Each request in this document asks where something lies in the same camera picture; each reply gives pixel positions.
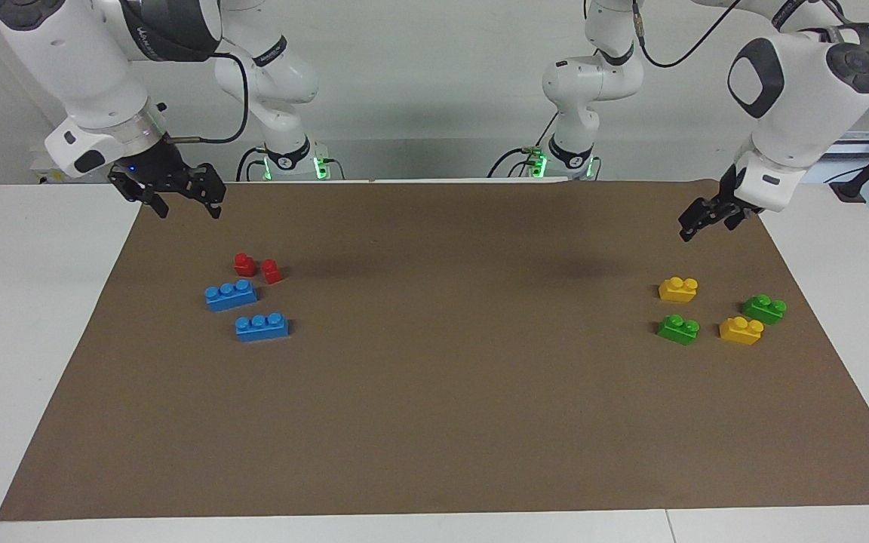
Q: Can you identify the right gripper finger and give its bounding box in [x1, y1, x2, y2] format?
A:
[108, 172, 170, 220]
[181, 161, 227, 221]

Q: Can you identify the black base cable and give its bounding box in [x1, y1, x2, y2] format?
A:
[487, 113, 560, 179]
[235, 146, 269, 183]

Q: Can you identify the yellow two-stud block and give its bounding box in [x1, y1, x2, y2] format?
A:
[719, 316, 765, 346]
[659, 277, 699, 303]

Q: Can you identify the brown table mat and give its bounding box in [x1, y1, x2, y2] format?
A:
[0, 179, 869, 523]

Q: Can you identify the black right base cable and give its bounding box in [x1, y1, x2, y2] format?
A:
[235, 146, 269, 183]

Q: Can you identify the blue three-stud block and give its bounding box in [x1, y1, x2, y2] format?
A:
[204, 279, 259, 312]
[235, 312, 290, 343]

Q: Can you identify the green two-stud block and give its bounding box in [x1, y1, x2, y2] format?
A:
[742, 294, 788, 326]
[656, 314, 701, 346]

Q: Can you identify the black left base cable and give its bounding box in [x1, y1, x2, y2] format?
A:
[487, 113, 560, 179]

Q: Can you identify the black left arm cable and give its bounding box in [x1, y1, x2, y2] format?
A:
[629, 0, 869, 70]

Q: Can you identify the white box with yellow label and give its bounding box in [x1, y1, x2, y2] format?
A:
[30, 146, 115, 186]

